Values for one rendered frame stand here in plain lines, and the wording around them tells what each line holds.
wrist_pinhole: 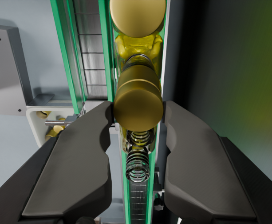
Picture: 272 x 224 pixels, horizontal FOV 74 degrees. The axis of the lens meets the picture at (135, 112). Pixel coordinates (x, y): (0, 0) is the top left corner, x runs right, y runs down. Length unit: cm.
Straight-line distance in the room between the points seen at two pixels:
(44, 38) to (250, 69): 52
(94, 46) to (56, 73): 23
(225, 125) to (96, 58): 30
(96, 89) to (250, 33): 34
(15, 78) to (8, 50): 8
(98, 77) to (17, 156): 59
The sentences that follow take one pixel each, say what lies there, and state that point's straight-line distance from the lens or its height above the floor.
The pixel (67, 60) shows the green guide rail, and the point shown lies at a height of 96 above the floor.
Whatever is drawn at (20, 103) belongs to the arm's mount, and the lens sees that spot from 67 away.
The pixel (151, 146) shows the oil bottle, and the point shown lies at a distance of 27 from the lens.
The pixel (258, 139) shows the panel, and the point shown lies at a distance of 22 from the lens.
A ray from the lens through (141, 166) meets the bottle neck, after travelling 22.
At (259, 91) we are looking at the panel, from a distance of 22.
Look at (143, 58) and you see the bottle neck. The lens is 18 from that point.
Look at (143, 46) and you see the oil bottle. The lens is 20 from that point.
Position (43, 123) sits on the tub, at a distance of 68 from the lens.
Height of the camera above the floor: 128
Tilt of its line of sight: 58 degrees down
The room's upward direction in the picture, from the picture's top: 178 degrees counter-clockwise
